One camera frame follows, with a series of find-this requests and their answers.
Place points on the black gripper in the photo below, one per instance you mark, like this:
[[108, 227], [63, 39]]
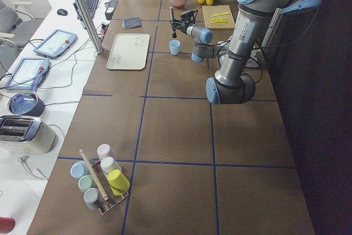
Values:
[[182, 26]]

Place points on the steel muddler black tip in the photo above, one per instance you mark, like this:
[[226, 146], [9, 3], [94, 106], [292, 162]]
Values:
[[172, 22]]

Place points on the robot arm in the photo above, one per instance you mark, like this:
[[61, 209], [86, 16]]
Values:
[[230, 84]]

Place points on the light blue plastic cup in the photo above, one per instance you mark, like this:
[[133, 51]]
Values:
[[174, 46]]

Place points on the pink cup on rack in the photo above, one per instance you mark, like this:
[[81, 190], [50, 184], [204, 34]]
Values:
[[105, 150]]

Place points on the white cup on rack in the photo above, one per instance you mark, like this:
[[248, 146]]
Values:
[[109, 164]]

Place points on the lime green cup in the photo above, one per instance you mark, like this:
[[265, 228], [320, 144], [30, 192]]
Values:
[[118, 182]]

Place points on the blue cup on rack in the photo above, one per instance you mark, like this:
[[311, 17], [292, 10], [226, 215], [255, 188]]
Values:
[[79, 169]]

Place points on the mint cup on rack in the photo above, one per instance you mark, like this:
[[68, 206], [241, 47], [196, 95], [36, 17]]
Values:
[[86, 182]]

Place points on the grey cup on rack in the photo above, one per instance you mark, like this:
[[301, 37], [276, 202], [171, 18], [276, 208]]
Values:
[[93, 199]]

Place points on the yellow plastic knife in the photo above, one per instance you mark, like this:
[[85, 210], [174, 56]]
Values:
[[220, 14]]

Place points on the lemon slices row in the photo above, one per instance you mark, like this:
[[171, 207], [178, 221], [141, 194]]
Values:
[[219, 20]]

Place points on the bamboo cutting board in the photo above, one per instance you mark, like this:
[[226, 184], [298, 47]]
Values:
[[210, 10]]

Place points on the grey folded cloth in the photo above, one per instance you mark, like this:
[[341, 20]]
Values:
[[129, 23]]

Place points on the cream bear serving tray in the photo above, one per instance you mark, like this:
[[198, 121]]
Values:
[[128, 52]]

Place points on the black box with label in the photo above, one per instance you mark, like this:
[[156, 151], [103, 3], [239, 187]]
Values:
[[110, 8]]

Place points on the black keyboard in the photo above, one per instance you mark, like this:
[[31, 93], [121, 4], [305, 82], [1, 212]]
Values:
[[92, 6]]

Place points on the black computer mouse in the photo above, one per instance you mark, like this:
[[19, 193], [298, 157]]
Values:
[[62, 12]]

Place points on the teach pendant far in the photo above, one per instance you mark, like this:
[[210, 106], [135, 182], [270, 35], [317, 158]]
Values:
[[55, 44]]

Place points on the teach pendant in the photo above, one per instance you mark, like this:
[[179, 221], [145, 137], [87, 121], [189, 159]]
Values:
[[29, 74], [55, 44]]

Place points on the teach pendant near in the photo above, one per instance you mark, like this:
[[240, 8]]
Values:
[[29, 74]]

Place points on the navy pot with lid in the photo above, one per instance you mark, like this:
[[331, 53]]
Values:
[[26, 104]]

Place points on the cream toaster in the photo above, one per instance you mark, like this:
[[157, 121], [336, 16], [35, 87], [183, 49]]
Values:
[[26, 135]]

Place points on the aluminium frame post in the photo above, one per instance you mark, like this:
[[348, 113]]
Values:
[[88, 22]]

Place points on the white wire cup rack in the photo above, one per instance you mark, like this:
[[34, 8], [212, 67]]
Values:
[[112, 199]]

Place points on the wooden rack handle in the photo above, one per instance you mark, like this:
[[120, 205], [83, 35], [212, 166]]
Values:
[[94, 175]]

